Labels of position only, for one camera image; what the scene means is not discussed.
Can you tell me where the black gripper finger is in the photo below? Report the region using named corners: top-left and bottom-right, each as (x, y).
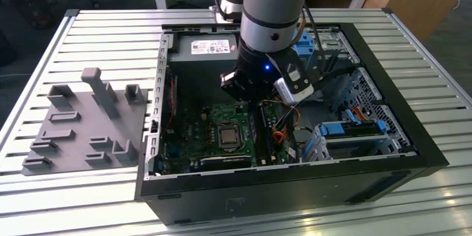
top-left (218, 71), bottom-right (246, 101)

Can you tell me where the grey power supply unit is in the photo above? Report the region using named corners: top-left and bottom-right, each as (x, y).
top-left (168, 35), bottom-right (241, 104)

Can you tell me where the CPU socket metal cover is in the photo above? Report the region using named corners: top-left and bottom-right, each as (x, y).
top-left (216, 122), bottom-right (242, 150)

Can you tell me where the tall blue drive carrier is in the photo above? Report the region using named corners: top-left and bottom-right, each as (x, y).
top-left (293, 29), bottom-right (314, 60)

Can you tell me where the silver CPU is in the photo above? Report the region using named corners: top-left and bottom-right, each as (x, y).
top-left (220, 129), bottom-right (238, 144)

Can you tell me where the silver drive bay cage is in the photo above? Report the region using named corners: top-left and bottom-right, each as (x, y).
top-left (301, 29), bottom-right (361, 93)

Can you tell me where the green motherboard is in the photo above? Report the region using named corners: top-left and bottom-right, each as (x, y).
top-left (160, 100), bottom-right (296, 174)

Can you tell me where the round grey case speaker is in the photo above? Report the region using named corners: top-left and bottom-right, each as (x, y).
top-left (293, 127), bottom-right (316, 149)

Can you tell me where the black expansion card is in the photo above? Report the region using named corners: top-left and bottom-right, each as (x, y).
top-left (200, 155), bottom-right (256, 169)

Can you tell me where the flat blue disk carrier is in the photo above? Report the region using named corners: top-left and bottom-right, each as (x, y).
top-left (317, 121), bottom-right (386, 139)

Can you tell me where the black PC case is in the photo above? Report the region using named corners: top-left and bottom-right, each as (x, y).
top-left (134, 22), bottom-right (449, 225)

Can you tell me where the silver disk bay cage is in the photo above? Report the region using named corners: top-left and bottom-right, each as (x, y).
top-left (301, 121), bottom-right (405, 162)

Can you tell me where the grey parts rack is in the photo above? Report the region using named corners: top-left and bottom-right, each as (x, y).
top-left (21, 67), bottom-right (150, 176)

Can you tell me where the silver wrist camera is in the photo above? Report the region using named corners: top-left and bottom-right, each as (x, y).
top-left (272, 52), bottom-right (322, 107)

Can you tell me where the thin red wire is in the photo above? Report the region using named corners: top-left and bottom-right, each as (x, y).
top-left (164, 77), bottom-right (177, 135)

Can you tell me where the orange wire bundle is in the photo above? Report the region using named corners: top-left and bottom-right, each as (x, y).
top-left (272, 100), bottom-right (300, 148)

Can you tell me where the thick black cable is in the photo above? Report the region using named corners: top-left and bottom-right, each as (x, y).
top-left (305, 66), bottom-right (361, 103)

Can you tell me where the red data cable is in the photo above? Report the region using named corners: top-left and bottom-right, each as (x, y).
top-left (345, 107), bottom-right (376, 125)

